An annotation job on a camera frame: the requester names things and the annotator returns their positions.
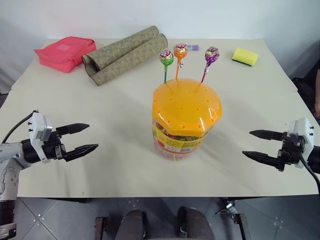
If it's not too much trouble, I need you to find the orange wrapped lollipop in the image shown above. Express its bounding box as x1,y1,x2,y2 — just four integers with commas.
173,42,189,82

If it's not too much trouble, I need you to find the yellow sponge with green pad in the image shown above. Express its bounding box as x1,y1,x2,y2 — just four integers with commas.
231,47,259,68

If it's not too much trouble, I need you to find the metal caster wheel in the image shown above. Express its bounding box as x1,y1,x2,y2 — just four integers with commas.
215,197,239,216

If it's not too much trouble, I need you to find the dark rounded shape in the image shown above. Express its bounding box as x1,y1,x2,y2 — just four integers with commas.
177,206,216,240
115,209,147,240

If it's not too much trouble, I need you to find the green wrapped lollipop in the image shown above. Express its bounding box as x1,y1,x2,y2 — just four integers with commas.
159,48,175,84

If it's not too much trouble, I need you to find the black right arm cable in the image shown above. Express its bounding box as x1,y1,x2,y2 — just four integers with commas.
297,148,320,192

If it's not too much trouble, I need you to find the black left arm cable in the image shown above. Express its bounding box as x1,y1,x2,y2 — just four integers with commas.
0,111,35,145

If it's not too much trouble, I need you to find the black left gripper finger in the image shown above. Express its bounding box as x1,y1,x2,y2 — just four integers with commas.
55,122,90,137
64,143,99,163

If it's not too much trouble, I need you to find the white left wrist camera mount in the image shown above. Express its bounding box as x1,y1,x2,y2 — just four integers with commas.
27,109,54,165

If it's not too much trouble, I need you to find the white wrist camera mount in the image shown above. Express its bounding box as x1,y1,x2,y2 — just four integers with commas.
286,117,315,169
27,109,54,165

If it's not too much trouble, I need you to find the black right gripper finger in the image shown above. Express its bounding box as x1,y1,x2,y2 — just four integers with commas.
241,150,280,170
248,129,286,142

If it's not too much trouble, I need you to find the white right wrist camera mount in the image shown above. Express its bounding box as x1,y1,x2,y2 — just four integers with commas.
286,117,315,169

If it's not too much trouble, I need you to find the purple wrapped lollipop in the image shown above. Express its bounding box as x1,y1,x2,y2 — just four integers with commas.
199,46,221,84

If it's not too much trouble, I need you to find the brown metal table leg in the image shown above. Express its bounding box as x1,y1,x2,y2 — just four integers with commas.
231,213,252,240
94,216,111,240

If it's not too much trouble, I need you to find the pink fabric pouch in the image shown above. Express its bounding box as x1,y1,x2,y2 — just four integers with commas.
33,36,97,74

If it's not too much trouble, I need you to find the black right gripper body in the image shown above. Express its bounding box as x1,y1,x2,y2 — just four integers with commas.
275,131,308,173

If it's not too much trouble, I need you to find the clear plastic candy jar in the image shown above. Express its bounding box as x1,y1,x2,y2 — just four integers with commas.
151,119,210,163

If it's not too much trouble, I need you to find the rolled patterned mat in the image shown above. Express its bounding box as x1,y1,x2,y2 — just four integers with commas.
85,32,169,87

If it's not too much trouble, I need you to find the orange perforated jar lid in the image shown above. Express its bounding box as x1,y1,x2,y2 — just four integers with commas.
152,77,224,137

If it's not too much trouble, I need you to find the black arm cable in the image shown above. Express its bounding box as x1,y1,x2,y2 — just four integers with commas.
0,111,35,145
297,148,320,192

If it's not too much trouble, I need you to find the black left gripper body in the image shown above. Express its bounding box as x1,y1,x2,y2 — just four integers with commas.
40,129,68,162

